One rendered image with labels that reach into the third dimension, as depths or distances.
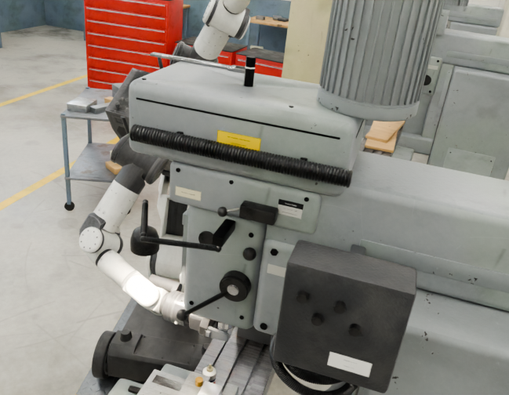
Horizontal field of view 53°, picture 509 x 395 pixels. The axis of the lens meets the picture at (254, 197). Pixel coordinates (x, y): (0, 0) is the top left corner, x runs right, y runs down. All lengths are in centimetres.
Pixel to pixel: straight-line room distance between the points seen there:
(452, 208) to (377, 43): 34
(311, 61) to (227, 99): 187
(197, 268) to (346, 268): 50
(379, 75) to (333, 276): 37
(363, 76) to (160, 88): 40
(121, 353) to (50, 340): 104
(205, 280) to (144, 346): 110
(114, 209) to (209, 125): 66
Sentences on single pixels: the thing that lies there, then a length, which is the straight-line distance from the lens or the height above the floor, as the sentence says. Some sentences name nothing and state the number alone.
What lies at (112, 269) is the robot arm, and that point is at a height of 126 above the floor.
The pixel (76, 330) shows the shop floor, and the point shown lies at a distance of 331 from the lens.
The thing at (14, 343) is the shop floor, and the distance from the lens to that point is 330.
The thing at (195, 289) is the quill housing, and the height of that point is 140.
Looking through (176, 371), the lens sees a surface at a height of 85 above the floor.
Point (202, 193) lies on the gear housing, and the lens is 110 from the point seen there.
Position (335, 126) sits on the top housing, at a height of 188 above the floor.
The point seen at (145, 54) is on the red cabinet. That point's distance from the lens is 648.
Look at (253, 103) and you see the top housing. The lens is 100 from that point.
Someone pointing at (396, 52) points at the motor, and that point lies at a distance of 96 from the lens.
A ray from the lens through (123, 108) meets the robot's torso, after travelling 174.
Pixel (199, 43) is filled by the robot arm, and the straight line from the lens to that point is 176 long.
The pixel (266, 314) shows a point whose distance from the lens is 121.
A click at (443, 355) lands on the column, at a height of 152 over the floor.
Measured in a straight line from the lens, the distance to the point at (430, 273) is 109.
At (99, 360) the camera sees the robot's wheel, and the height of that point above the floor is 55.
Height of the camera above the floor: 217
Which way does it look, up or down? 27 degrees down
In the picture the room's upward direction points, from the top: 7 degrees clockwise
